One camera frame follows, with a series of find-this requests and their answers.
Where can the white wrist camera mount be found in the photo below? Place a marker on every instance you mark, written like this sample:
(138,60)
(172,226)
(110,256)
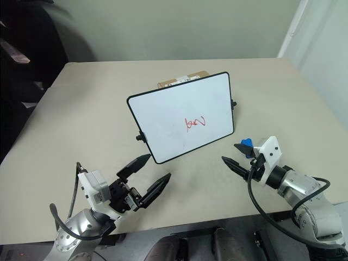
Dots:
(92,187)
(270,159)

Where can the dark rounded shape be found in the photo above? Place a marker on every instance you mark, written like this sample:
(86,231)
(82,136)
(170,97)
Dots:
(227,244)

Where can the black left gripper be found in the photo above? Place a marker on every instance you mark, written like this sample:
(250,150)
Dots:
(121,195)

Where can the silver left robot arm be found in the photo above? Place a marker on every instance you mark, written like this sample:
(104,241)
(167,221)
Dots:
(73,233)

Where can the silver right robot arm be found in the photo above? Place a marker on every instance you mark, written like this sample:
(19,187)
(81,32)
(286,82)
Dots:
(312,201)

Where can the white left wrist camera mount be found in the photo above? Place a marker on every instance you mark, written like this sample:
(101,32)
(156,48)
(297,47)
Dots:
(92,187)

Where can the brown cardboard box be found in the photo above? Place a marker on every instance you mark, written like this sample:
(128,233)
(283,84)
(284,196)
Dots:
(179,79)

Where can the black table frame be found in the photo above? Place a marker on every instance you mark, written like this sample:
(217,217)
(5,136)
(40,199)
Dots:
(190,232)

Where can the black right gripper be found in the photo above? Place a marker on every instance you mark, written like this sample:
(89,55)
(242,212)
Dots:
(257,170)

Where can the black-framed whiteboard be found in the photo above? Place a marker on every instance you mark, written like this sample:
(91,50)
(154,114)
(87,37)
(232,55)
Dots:
(174,119)

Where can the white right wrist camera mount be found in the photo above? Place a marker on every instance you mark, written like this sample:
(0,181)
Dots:
(270,159)

